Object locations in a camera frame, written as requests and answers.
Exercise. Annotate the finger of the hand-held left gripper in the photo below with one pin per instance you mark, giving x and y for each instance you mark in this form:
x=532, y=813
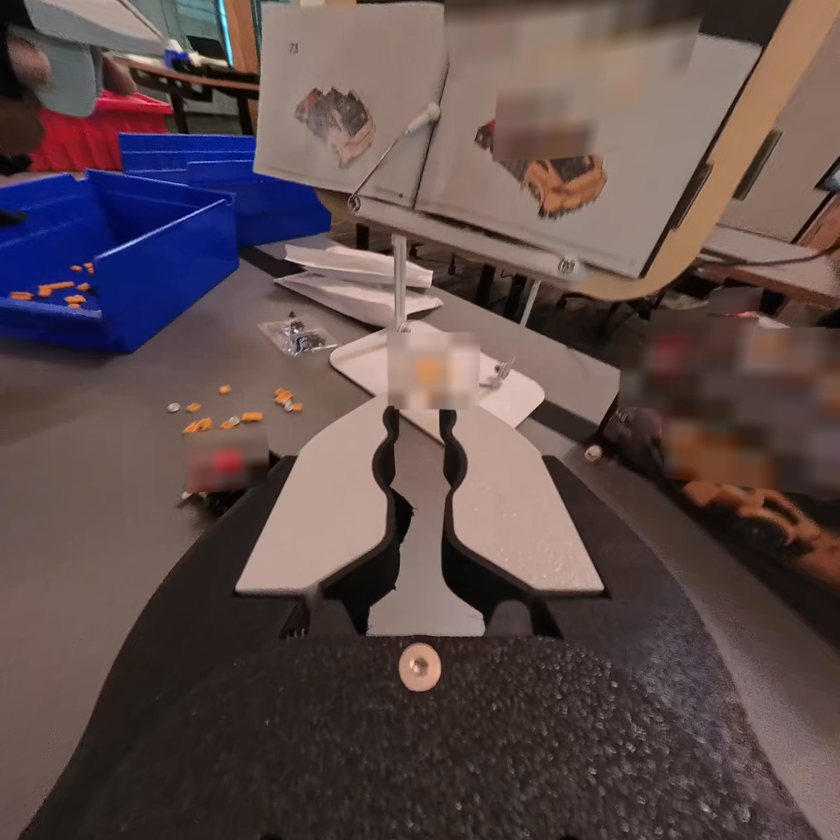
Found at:
x=98, y=23

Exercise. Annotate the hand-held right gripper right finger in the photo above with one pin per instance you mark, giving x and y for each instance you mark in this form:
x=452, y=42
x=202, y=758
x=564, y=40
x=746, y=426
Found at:
x=518, y=518

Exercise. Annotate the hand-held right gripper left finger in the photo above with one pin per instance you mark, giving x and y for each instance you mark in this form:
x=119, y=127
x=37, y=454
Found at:
x=321, y=512

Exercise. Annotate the orange lego car model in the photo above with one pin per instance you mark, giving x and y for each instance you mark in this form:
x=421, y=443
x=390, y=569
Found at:
x=210, y=502

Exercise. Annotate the scattered small lego pieces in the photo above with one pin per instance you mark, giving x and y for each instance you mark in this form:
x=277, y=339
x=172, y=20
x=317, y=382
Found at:
x=251, y=416

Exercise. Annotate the pile of orange lego pieces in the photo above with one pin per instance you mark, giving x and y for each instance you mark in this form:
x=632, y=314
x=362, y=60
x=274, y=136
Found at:
x=56, y=287

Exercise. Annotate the lego set box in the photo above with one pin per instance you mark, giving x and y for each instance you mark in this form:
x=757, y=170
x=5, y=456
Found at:
x=754, y=525

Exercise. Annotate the lego instruction booklet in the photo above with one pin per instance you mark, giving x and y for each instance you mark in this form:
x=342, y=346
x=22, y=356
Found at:
x=394, y=65

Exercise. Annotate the person's left hand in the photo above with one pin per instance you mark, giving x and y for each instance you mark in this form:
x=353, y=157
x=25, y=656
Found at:
x=23, y=128

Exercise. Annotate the red plastic parts bin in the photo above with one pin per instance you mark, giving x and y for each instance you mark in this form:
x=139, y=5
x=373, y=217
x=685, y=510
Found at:
x=98, y=144

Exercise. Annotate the background wooden table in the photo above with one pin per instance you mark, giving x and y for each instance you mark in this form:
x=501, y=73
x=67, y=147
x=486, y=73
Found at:
x=197, y=82

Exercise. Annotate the white metal book stand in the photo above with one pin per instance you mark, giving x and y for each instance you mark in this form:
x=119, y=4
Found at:
x=512, y=394

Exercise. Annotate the wooden column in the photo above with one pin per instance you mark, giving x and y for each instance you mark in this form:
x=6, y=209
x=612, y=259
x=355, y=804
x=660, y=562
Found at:
x=241, y=33

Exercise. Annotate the clear plastic parts bag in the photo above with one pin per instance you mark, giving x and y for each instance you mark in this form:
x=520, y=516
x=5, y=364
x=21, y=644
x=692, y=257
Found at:
x=298, y=338

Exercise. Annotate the wooden side table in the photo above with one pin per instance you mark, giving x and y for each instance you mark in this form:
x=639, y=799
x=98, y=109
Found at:
x=754, y=275

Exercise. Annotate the wall tablet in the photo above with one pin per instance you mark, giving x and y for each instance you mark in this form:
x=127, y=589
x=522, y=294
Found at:
x=758, y=164

